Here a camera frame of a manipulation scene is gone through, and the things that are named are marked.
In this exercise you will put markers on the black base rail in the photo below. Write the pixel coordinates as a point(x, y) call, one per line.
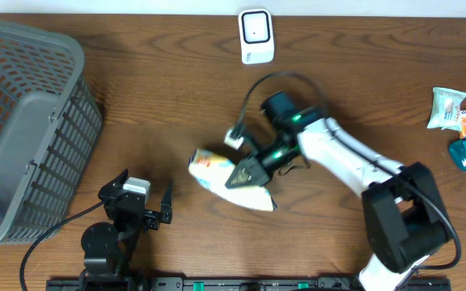
point(174, 283)

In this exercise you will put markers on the green wet wipes pack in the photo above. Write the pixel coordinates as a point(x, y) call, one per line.
point(445, 113)

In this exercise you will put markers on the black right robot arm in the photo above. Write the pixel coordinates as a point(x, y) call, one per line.
point(405, 217)

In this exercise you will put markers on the grey plastic basket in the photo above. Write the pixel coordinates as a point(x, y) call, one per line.
point(49, 126)

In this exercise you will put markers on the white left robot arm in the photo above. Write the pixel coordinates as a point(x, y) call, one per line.
point(109, 246)

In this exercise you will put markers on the orange snack bag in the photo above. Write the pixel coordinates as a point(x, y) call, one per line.
point(212, 171)

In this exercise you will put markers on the white barcode scanner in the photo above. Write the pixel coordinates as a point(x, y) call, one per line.
point(256, 36)

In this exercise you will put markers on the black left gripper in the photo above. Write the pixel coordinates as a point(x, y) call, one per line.
point(151, 219)

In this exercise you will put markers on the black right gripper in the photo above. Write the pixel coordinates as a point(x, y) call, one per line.
point(257, 176)

